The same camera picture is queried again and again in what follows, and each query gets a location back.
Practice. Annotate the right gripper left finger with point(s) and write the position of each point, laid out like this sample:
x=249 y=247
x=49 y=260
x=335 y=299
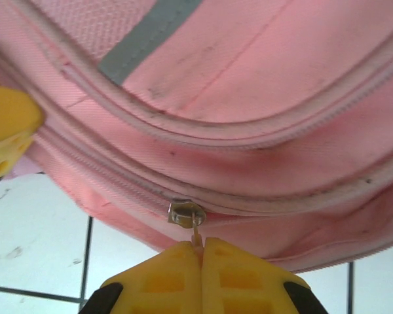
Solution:
x=157 y=284

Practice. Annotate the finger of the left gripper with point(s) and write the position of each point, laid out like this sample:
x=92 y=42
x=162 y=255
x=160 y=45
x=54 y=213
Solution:
x=6 y=131

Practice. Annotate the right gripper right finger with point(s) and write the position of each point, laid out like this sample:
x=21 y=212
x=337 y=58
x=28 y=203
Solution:
x=249 y=288

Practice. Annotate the metal zipper slider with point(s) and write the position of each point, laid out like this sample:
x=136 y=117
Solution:
x=183 y=214

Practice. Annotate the pink school backpack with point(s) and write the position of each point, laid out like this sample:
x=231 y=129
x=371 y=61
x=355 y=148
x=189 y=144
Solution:
x=249 y=98

